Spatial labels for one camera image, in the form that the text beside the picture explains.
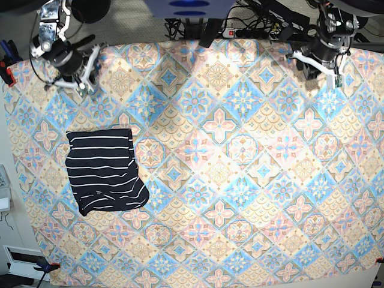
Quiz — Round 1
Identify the colourful patterned tablecloth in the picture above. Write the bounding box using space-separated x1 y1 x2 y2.
1 40 383 287

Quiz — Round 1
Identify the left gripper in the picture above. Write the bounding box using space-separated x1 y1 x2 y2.
287 49 333 80

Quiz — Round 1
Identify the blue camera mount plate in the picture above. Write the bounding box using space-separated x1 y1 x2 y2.
144 0 235 19

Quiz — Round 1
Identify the white labelled power strip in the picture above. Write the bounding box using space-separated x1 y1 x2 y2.
221 26 283 40

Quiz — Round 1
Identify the blue black bar clamp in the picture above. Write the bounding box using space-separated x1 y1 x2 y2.
34 262 61 274

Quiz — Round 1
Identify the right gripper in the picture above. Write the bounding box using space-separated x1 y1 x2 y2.
53 34 101 87

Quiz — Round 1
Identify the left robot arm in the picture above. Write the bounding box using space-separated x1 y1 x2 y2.
286 1 359 89

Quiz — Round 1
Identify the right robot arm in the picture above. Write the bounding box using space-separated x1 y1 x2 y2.
29 1 105 95

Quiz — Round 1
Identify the red orange table clamp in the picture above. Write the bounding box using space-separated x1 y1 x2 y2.
0 61 16 87

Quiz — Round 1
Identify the white floor box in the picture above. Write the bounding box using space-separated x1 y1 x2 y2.
3 245 45 280

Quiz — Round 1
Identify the navy white striped T-shirt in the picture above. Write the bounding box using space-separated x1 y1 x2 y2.
65 128 149 217

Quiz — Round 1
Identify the white wrist camera bracket left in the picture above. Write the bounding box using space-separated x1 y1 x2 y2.
286 50 345 89

